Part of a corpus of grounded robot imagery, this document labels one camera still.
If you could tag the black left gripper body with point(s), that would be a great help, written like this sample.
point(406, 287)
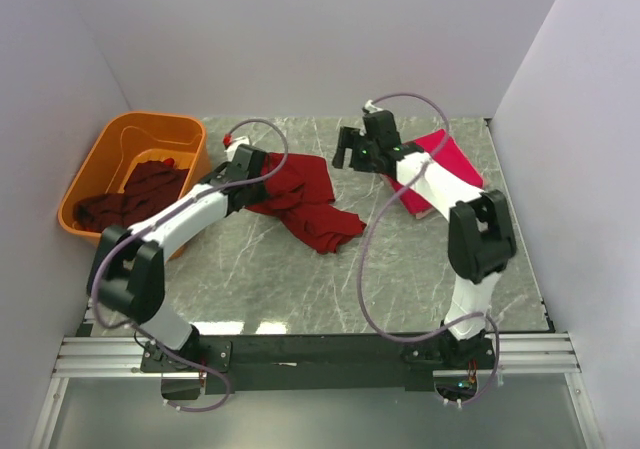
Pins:
point(259, 191)

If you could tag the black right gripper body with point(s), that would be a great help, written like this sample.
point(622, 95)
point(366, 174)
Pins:
point(363, 154)

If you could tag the dark red t-shirt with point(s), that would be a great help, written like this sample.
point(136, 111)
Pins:
point(301, 197)

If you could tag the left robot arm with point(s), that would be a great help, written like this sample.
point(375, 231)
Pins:
point(128, 270)

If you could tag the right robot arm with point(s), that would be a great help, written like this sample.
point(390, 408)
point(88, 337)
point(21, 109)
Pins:
point(481, 239)

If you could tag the folded hot pink t-shirt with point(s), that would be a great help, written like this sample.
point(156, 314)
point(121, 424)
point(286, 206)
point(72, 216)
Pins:
point(450, 158)

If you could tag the maroon t-shirt in bin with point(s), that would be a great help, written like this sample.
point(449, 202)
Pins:
point(151, 187)

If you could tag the orange plastic bin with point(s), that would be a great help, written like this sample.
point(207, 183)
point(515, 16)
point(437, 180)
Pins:
point(130, 139)

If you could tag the black base crossbar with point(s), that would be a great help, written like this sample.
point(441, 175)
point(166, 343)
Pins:
point(306, 362)

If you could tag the aluminium extrusion rail frame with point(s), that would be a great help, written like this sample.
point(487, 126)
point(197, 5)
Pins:
point(99, 398)

